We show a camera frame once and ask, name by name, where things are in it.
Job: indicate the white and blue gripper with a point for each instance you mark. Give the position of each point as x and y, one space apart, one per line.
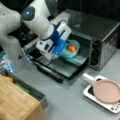
52 46

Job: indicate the teal bowl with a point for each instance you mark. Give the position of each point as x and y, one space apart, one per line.
66 53

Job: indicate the orange toy carrot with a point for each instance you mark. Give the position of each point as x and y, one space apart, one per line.
72 48

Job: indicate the silver toaster oven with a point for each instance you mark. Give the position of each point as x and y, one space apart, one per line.
97 36

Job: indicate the open grey drawer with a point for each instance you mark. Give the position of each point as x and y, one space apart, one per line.
27 88

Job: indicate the wooden drawer cabinet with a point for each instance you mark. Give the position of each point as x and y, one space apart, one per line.
15 104

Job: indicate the pink pan lid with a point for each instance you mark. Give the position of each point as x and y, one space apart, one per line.
106 91

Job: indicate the white induction cooker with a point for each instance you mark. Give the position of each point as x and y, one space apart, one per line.
88 92

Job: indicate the white pan handle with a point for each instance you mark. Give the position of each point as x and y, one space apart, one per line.
88 78

